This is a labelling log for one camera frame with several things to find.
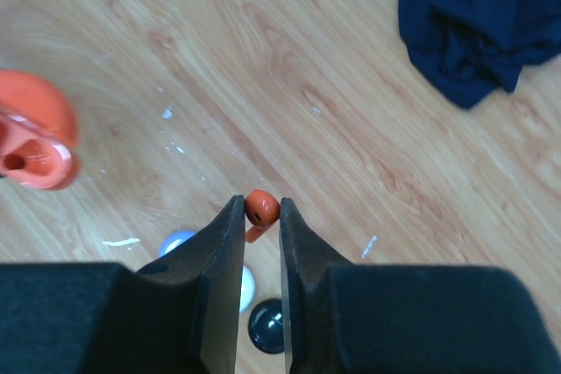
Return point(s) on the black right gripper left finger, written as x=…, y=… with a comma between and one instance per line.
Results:
x=177, y=314

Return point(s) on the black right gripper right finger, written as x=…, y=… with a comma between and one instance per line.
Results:
x=341, y=317

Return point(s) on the white earbud case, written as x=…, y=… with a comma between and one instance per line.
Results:
x=248, y=289

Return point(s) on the black earbud case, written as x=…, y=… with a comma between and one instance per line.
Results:
x=265, y=327

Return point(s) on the lavender earbud case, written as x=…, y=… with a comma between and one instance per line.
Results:
x=174, y=240

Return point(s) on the orange earbud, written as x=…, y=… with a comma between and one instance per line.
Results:
x=262, y=210

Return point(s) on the orange earbud case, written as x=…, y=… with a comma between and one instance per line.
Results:
x=39, y=132

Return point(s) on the dark navy crumpled cloth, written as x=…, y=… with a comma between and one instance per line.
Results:
x=468, y=48

